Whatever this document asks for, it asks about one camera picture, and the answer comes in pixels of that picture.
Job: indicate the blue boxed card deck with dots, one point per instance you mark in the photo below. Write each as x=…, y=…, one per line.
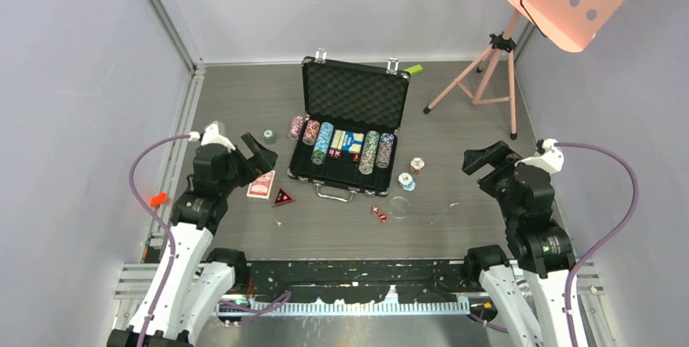
x=347, y=142

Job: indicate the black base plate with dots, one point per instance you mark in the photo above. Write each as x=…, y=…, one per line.
x=356, y=281

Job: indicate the red black triangle dealer button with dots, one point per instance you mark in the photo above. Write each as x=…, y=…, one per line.
x=282, y=198

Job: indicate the red playing card deck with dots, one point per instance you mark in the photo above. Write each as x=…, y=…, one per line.
x=262, y=186

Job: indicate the orange clip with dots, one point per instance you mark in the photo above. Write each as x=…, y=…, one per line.
x=158, y=200

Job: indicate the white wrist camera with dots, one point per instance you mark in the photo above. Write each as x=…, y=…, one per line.
x=548, y=157
x=212, y=134

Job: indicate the green chip stack on table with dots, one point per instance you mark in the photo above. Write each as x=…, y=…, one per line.
x=269, y=137

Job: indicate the light blue chip stack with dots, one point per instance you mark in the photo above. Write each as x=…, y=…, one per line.
x=407, y=182

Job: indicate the blue orange chip row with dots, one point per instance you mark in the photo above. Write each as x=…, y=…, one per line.
x=384, y=151

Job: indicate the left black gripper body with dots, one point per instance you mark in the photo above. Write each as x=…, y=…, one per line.
x=244, y=171

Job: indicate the green block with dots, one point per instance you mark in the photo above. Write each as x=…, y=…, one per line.
x=414, y=70

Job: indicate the pink music stand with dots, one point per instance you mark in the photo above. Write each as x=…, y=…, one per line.
x=530, y=16

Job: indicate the black poker set case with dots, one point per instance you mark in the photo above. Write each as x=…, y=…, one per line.
x=353, y=97

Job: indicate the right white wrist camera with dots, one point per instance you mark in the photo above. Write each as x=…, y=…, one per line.
x=548, y=157

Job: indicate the red dice in case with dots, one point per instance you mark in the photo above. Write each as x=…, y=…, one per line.
x=344, y=156

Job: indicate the red white chip stack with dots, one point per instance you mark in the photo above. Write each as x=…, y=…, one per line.
x=416, y=165

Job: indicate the dark red chip stack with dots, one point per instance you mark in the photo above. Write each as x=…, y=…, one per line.
x=311, y=132

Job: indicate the light blue chip row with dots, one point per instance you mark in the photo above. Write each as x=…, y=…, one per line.
x=322, y=143

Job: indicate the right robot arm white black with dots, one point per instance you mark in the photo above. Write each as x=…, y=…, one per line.
x=543, y=250

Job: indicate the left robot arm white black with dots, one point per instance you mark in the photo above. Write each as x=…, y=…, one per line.
x=191, y=278

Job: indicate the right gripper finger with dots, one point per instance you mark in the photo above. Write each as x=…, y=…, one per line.
x=493, y=153
x=474, y=162

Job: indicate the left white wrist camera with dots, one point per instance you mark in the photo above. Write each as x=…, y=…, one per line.
x=212, y=134

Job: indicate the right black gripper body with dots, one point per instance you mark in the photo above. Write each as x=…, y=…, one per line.
x=503, y=173

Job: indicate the green grey chip row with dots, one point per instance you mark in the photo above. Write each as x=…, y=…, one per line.
x=369, y=151

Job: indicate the purple chip stack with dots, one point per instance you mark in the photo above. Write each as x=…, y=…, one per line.
x=295, y=127

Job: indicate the clear round disc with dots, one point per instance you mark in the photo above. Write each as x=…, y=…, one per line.
x=399, y=207

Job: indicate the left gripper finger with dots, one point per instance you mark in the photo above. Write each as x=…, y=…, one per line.
x=254, y=146
x=266, y=161

